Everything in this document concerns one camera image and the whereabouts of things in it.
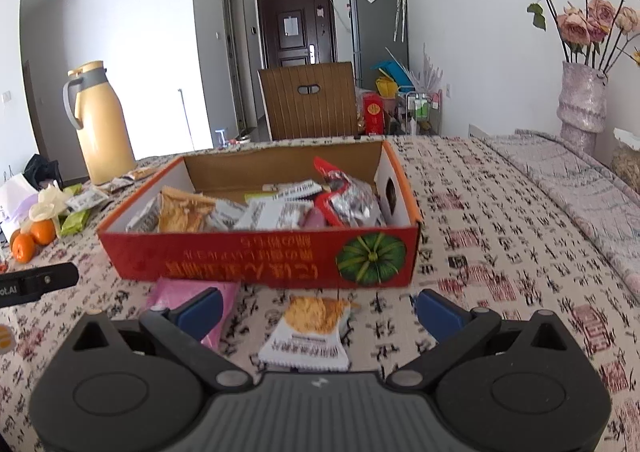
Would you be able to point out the dark brown entrance door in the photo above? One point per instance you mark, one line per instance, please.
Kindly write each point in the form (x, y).
(292, 47)

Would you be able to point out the grey interior door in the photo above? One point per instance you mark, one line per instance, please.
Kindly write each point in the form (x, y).
(236, 62)

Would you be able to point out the white wall outlet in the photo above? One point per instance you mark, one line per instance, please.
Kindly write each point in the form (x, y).
(450, 91)

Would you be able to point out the blue dustpan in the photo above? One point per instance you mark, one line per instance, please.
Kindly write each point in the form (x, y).
(390, 69)

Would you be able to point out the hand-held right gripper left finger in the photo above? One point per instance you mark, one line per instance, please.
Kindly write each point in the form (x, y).
(200, 314)

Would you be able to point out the dried pink rose bouquet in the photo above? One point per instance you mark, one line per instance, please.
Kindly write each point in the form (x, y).
(575, 27)

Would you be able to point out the orange cracker snack packet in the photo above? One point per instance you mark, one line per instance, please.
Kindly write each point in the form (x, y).
(310, 322)

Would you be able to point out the pink textured vase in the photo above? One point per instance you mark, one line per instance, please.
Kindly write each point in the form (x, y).
(582, 107)

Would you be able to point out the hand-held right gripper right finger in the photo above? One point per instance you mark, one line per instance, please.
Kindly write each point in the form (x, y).
(440, 314)

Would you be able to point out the pink snack packet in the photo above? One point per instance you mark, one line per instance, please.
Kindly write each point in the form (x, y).
(170, 294)

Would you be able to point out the pile of mixed snack packets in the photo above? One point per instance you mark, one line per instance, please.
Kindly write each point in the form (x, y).
(350, 204)

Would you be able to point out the yellow thermos jug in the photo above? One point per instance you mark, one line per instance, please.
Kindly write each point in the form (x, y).
(107, 132)

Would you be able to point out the grey refrigerator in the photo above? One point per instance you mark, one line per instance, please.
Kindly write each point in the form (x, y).
(377, 32)

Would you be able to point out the red gift box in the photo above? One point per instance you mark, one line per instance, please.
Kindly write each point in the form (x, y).
(373, 114)

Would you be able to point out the red cardboard box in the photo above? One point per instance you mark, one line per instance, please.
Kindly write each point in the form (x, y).
(275, 257)

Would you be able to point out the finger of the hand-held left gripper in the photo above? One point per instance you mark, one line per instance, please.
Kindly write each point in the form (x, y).
(50, 279)

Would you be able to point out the wooden chair back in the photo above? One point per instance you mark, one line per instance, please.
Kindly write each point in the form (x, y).
(310, 117)

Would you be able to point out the yellow plastic bin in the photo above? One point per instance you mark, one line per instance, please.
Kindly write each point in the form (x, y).
(387, 85)

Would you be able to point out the white dried pampas bunch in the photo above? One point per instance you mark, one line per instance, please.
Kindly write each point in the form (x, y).
(427, 74)

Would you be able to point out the orange fruit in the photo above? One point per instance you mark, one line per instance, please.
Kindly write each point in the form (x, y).
(42, 230)
(24, 247)

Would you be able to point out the metal trolley rack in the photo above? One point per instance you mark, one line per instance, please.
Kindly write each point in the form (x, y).
(422, 109)

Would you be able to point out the metal pole stand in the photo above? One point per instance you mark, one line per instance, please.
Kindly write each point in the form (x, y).
(186, 119)

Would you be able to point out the white folded umbrella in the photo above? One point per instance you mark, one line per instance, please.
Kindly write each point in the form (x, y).
(400, 7)

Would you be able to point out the cluster of small snack packets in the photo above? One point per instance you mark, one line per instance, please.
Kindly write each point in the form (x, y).
(75, 222)

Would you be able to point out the clear jar of nuts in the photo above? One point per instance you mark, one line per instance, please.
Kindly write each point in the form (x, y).
(627, 157)

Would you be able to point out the white purple tissue pack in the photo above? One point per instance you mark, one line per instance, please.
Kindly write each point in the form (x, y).
(17, 202)

